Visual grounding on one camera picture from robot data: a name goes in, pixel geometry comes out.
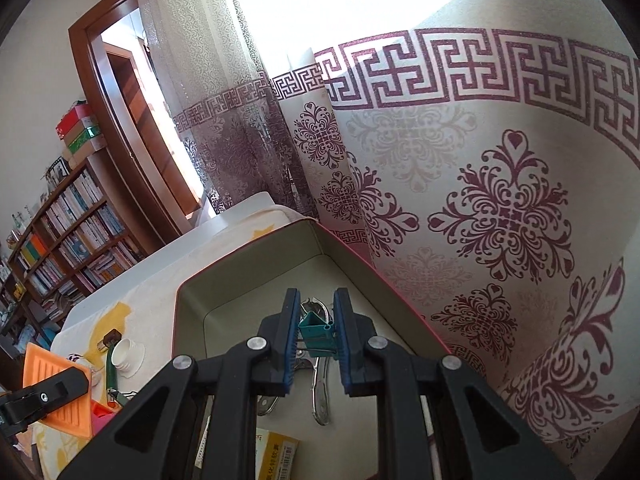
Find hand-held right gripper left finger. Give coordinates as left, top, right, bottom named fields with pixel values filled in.
left=57, top=287, right=302, bottom=480

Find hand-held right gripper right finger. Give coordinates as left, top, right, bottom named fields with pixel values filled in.
left=333, top=287, right=576, bottom=480

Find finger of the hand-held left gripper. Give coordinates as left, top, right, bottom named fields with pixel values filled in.
left=0, top=366, right=90, bottom=433

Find teal binder clip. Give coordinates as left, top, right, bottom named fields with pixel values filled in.
left=296, top=310, right=337, bottom=361

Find green pen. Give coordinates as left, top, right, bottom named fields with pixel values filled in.
left=104, top=345, right=132, bottom=406

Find black gold lipstick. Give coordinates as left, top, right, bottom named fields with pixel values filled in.
left=97, top=329, right=124, bottom=353

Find red rectangular box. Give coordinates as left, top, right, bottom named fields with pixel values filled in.
left=172, top=217, right=496, bottom=480

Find silver nail nipper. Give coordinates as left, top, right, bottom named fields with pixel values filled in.
left=299, top=297, right=334, bottom=427

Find white jar lid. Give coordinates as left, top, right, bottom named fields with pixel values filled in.
left=111, top=337, right=147, bottom=378

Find small yellow carton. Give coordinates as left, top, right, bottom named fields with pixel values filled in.
left=255, top=427, right=301, bottom=480

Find yellow and white towel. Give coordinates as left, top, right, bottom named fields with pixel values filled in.
left=32, top=205, right=313, bottom=480

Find wooden bookshelf with books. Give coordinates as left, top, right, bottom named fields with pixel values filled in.
left=10, top=167, right=143, bottom=321

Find cream curtain with purple pattern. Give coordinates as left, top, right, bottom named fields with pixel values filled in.
left=280, top=0, right=640, bottom=461

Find cream flat box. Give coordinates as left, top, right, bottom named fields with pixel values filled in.
left=65, top=147, right=108, bottom=167

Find green gift box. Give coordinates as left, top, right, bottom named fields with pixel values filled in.
left=67, top=127, right=103, bottom=154

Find red gift box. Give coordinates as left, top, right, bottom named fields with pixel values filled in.
left=56, top=104, right=98, bottom=141

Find sheer patterned curtain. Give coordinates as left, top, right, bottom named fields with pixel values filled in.
left=132, top=0, right=321, bottom=218

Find wooden door frame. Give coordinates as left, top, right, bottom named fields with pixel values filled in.
left=68, top=0, right=221, bottom=241

